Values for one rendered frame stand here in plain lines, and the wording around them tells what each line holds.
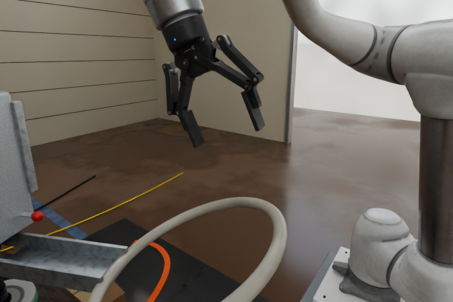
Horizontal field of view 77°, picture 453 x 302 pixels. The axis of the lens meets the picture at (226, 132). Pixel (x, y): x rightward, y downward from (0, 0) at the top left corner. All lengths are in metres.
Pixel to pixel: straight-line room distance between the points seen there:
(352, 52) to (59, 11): 6.06
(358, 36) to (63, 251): 0.97
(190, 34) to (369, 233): 0.80
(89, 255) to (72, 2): 5.93
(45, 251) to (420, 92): 1.06
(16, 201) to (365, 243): 1.06
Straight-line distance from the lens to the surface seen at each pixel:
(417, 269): 0.92
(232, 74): 0.47
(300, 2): 0.55
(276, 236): 0.63
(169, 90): 0.55
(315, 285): 1.27
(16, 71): 6.12
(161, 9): 0.50
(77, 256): 1.00
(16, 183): 1.06
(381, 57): 0.73
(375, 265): 1.04
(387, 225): 1.02
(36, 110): 6.26
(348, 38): 0.69
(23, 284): 1.32
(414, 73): 0.68
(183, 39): 0.49
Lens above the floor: 1.65
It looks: 15 degrees down
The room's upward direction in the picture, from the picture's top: straight up
